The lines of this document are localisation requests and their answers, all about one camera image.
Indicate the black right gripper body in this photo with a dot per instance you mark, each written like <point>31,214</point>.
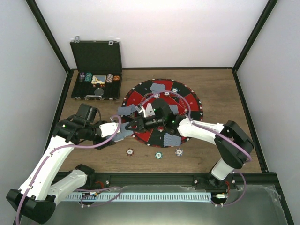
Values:
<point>159,122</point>

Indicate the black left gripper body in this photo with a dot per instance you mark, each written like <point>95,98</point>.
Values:
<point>101,146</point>

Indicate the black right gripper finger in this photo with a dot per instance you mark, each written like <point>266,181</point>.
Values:
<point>136,123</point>
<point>136,129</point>

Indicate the white face-up card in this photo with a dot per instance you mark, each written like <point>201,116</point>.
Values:
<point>149,110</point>

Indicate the blue backed card deck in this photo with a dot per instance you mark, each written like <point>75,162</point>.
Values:
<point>123,133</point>

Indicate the dealt cards seat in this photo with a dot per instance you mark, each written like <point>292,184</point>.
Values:
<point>126,110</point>
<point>171,140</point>
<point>155,87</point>

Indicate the dealt cards bottom seat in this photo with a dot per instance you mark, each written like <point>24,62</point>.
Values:
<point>171,140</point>

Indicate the red black chip stack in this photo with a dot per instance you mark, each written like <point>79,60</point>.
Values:
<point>130,152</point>

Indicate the dealt cards top seat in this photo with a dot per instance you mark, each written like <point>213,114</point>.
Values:
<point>155,87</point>

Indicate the teal chip stack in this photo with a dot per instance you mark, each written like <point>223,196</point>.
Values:
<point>88,77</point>
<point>158,155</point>

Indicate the white purple chip stack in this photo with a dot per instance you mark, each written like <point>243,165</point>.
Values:
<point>179,152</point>

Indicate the blue backed burn card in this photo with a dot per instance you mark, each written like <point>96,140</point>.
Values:
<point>174,109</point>

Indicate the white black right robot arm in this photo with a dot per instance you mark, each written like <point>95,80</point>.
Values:
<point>233,144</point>

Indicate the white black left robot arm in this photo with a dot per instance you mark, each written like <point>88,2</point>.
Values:
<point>38,197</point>

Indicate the round red black poker mat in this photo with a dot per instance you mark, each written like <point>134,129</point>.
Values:
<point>186,100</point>

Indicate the red yellow chip stack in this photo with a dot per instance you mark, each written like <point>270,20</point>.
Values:
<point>116,78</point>

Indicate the grey round dealer disc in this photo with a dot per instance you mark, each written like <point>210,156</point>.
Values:
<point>98,92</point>

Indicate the boxed card deck in case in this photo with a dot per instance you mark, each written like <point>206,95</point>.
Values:
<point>98,79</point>

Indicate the teal chip stack in case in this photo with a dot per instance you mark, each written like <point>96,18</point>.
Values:
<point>88,77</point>

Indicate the purple black chip stack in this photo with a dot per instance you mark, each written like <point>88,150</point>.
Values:
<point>81,77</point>

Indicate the black poker chip case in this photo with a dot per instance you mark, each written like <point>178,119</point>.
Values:
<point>98,58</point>

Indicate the silver case handle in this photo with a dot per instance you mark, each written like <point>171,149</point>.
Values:
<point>92,97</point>

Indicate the light blue slotted cable duct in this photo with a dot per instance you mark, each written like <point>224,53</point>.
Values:
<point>198,197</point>

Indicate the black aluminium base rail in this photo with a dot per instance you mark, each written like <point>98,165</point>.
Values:
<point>198,180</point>

